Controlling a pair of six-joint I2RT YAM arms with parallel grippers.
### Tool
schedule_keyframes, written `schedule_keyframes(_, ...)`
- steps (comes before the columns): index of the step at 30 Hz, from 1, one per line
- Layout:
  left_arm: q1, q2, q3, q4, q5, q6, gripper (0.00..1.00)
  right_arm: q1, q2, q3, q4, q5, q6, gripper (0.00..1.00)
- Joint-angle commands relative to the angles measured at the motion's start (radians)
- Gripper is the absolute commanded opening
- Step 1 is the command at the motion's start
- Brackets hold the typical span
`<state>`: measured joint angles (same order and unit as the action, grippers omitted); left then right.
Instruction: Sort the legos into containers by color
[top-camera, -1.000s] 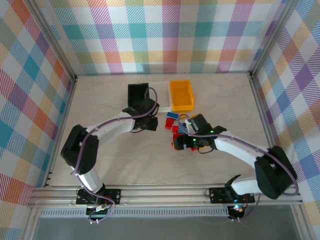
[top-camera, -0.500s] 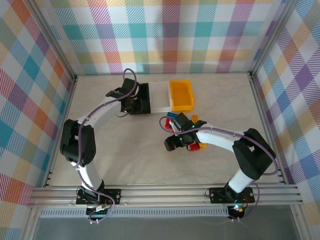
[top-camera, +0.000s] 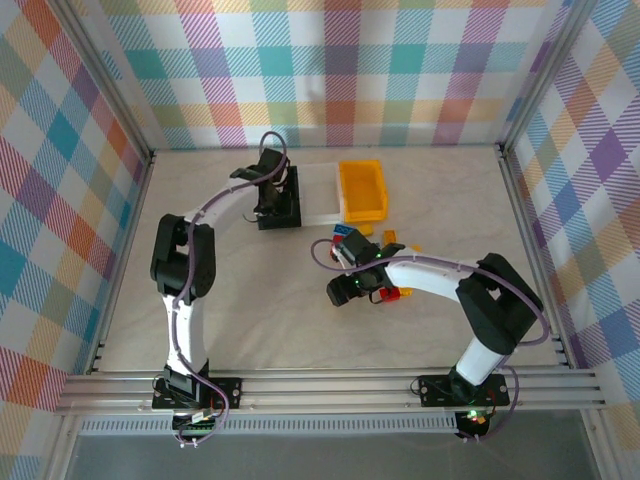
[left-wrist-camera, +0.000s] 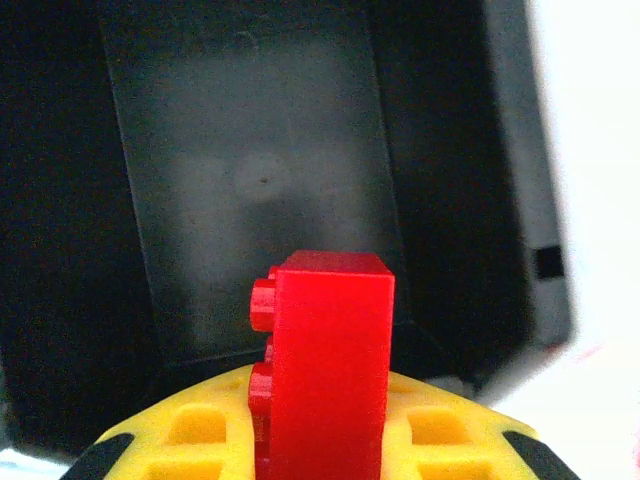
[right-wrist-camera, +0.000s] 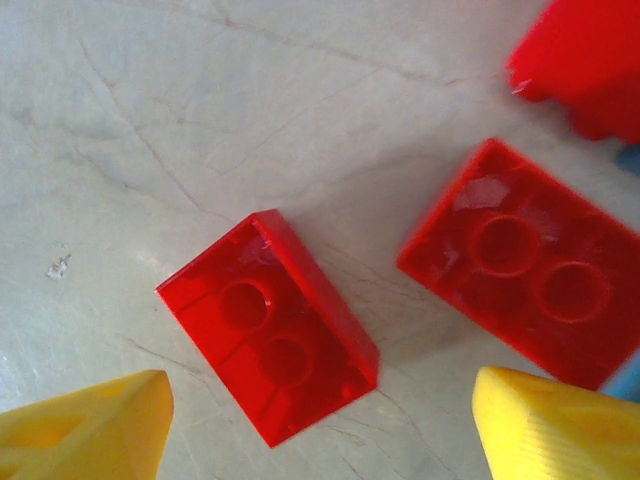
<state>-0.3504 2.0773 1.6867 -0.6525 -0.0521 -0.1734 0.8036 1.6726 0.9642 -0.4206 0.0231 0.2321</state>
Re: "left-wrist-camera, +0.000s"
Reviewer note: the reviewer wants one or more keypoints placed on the black plastic container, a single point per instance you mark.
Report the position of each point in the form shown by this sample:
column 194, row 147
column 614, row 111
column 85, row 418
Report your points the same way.
column 250, row 150

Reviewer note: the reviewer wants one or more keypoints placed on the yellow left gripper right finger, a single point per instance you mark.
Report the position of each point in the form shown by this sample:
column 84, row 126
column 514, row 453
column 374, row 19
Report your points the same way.
column 450, row 435

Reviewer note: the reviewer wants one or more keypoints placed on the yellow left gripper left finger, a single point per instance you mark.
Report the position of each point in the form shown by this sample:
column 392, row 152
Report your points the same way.
column 195, row 430

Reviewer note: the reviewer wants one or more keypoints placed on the red lego brick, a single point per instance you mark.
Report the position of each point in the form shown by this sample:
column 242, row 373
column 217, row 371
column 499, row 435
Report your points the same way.
column 330, row 360

